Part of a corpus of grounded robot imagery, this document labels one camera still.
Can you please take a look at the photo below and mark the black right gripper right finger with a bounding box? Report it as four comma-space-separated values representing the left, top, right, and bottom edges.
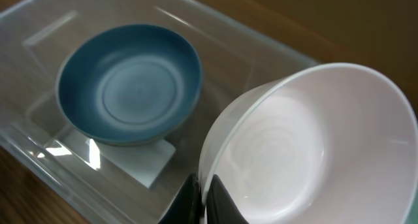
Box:
206, 174, 248, 224

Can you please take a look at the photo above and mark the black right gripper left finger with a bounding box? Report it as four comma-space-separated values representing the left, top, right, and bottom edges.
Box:
158, 174, 201, 224

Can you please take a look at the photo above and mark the pink small bowl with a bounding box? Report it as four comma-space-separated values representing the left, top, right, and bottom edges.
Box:
199, 63, 417, 223

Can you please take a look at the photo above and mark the dark blue bowl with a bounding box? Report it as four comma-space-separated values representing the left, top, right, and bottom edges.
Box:
55, 24, 203, 146

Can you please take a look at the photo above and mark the light blue small bowl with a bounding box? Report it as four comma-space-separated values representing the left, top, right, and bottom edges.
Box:
405, 197, 418, 224

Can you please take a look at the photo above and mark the white label in bin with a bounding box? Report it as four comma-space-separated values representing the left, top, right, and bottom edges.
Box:
88, 139, 176, 188

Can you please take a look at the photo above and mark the clear plastic storage bin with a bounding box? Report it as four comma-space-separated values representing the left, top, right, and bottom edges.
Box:
1, 0, 315, 223

